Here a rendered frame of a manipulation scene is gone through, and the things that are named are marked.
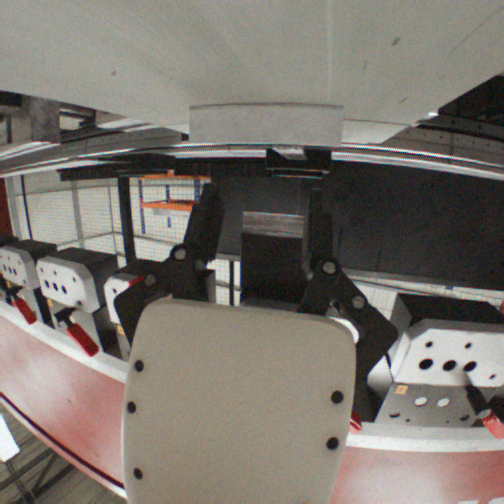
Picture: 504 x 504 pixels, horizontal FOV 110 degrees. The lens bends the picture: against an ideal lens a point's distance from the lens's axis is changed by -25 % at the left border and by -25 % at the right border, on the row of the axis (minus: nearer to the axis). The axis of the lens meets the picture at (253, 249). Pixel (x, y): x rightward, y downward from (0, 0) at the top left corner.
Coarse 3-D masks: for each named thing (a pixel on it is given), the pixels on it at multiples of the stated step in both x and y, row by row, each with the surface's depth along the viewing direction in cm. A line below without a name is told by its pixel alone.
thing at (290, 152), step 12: (276, 144) 27; (276, 156) 42; (288, 156) 36; (300, 156) 35; (312, 156) 40; (324, 156) 40; (276, 168) 42; (288, 168) 42; (300, 168) 41; (312, 168) 41; (324, 168) 40
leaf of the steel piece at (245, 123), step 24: (192, 120) 12; (216, 120) 12; (240, 120) 12; (264, 120) 12; (288, 120) 12; (312, 120) 11; (336, 120) 11; (192, 144) 13; (288, 144) 12; (312, 144) 12; (336, 144) 12
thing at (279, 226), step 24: (264, 216) 27; (288, 216) 26; (240, 240) 27; (264, 240) 27; (288, 240) 26; (240, 264) 28; (264, 264) 27; (288, 264) 27; (240, 288) 29; (264, 288) 28; (288, 288) 28
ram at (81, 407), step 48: (0, 336) 58; (0, 384) 84; (48, 384) 54; (96, 384) 43; (48, 432) 77; (96, 432) 53; (384, 432) 27; (432, 432) 25; (480, 432) 23; (384, 480) 30; (432, 480) 27; (480, 480) 25
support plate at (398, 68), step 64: (0, 0) 2; (64, 0) 3; (128, 0) 4; (192, 0) 4; (256, 0) 4; (320, 0) 4; (384, 0) 3; (448, 0) 3; (0, 64) 5; (64, 64) 6; (128, 64) 7; (192, 64) 7; (256, 64) 7; (320, 64) 7; (384, 64) 6; (448, 64) 5; (384, 128) 14
